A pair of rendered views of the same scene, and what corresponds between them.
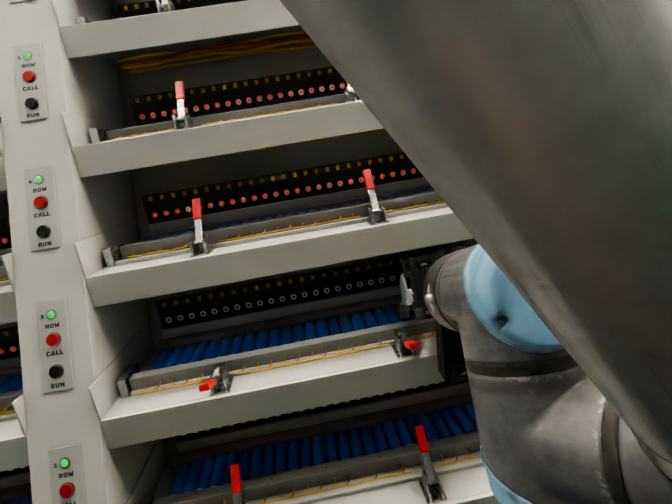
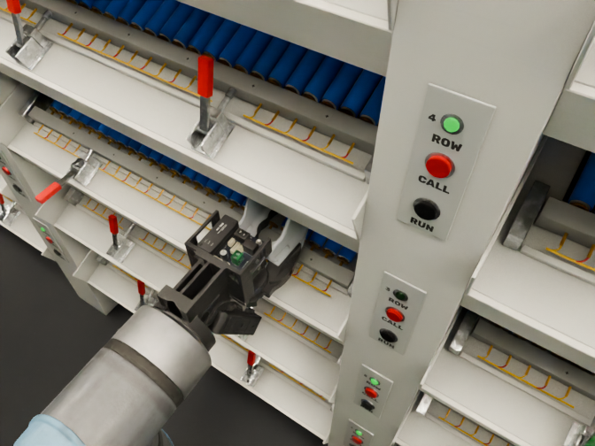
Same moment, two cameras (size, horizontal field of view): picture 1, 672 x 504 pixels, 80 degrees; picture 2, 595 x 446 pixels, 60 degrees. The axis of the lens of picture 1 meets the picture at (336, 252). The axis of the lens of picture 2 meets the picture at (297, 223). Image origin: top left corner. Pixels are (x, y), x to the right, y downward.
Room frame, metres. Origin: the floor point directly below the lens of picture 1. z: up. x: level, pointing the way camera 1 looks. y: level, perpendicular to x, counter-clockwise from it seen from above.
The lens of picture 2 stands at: (0.34, -0.37, 1.09)
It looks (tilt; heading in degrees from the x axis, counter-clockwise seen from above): 51 degrees down; 37
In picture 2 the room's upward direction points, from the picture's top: straight up
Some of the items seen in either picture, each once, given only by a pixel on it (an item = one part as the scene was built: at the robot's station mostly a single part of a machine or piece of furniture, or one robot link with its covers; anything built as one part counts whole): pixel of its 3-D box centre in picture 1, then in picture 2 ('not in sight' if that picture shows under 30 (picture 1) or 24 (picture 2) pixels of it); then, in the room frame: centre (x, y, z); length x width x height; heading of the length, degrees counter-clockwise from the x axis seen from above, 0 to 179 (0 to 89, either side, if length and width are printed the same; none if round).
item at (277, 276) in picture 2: not in sight; (269, 267); (0.58, -0.15, 0.61); 0.09 x 0.05 x 0.02; 176
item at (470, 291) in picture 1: (504, 293); (99, 426); (0.36, -0.14, 0.62); 0.12 x 0.09 x 0.10; 4
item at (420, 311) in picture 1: (442, 286); (216, 282); (0.52, -0.13, 0.63); 0.12 x 0.08 x 0.09; 4
